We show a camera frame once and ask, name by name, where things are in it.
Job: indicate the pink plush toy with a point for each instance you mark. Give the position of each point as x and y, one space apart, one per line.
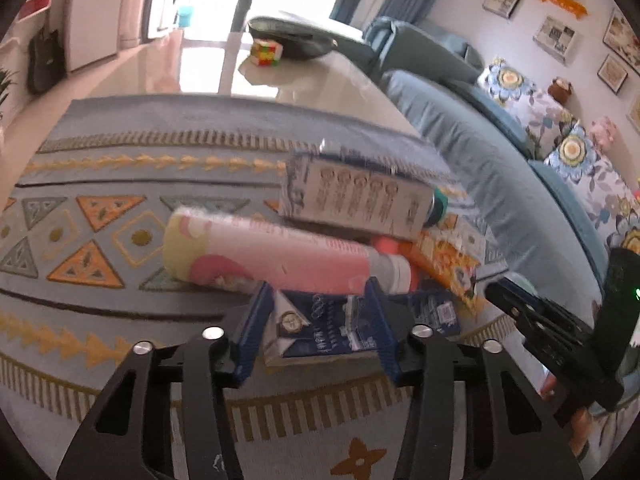
602 131

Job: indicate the brown plush toy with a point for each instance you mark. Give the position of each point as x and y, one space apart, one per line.
560 89

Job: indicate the patterned grey rug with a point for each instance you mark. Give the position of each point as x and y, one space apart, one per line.
125 170

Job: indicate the blue carton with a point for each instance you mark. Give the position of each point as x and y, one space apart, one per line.
320 332

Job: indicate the colourful puzzle cube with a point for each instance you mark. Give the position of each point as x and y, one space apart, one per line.
266 52

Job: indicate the blue-grey sofa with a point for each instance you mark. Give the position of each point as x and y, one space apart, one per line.
475 150

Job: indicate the person's right hand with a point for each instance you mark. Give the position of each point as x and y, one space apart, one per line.
581 430

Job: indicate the white and blue carton box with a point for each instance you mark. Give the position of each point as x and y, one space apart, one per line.
350 195

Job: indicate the pink tube with white cap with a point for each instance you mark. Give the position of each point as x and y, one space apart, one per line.
280 260

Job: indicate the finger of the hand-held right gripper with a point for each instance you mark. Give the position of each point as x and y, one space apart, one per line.
515 305

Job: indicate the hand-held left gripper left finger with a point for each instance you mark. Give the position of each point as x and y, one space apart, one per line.
252 330

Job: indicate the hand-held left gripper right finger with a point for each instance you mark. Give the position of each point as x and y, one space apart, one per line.
382 330

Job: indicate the black guitar bag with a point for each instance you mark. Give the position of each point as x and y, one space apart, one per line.
45 60

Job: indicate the orange snack packet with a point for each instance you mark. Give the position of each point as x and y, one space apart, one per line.
445 260

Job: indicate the floral pillow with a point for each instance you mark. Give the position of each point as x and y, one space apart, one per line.
629 237
530 105
585 170

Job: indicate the teal bucket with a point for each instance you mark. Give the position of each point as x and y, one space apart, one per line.
185 16

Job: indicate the green houseplant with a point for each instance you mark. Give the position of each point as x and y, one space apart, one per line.
6 90

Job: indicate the orange wall shelf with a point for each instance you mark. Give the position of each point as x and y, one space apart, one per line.
562 4

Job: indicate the white cabinet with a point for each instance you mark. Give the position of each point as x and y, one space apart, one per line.
95 15

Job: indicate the black oval dish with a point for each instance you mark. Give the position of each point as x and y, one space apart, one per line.
305 42

